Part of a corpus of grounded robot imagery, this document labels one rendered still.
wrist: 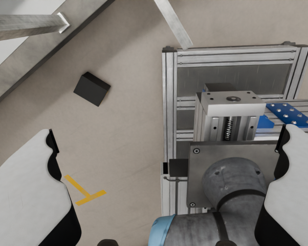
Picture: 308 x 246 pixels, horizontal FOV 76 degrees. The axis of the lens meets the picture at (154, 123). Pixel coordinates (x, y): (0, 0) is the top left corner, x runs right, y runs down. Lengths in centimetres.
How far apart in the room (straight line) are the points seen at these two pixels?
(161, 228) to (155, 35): 122
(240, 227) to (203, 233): 7
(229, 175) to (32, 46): 76
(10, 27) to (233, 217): 58
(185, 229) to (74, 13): 70
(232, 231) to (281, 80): 118
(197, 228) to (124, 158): 151
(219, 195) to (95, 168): 163
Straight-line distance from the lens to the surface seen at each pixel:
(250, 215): 44
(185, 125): 141
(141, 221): 252
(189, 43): 61
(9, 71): 94
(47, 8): 91
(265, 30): 158
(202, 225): 42
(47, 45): 83
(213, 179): 51
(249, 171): 51
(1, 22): 53
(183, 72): 126
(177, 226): 42
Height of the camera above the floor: 143
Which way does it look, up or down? 61 degrees down
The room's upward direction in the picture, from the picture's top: 176 degrees counter-clockwise
